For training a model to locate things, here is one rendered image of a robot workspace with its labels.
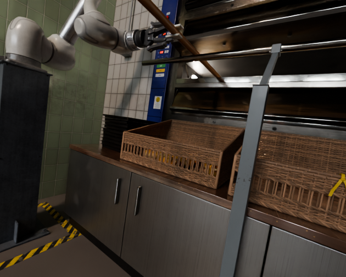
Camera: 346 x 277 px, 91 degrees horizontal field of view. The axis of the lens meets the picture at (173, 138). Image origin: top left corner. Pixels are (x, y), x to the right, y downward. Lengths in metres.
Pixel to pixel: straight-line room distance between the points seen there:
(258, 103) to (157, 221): 0.61
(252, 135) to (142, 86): 1.26
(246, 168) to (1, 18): 1.74
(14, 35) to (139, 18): 1.05
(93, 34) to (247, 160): 0.78
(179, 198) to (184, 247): 0.19
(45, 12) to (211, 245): 1.90
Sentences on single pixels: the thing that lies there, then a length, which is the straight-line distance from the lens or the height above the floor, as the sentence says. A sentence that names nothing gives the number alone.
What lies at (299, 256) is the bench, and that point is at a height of 0.49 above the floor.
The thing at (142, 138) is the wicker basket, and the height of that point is 0.72.
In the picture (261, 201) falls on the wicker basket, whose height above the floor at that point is 0.59.
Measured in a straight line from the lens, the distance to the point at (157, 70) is 1.53.
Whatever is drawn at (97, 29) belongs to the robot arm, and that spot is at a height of 1.16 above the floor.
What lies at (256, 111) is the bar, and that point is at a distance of 0.55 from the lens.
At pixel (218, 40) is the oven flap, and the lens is 1.27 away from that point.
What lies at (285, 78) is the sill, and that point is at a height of 1.16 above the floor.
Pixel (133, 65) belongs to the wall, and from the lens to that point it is 1.79.
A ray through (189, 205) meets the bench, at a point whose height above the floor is 0.50.
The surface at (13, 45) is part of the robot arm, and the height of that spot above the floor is 1.10.
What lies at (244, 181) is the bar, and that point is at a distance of 0.56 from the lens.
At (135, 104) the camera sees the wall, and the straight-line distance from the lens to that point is 1.65.
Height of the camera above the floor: 0.80
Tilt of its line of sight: 4 degrees down
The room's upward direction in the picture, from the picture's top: 8 degrees clockwise
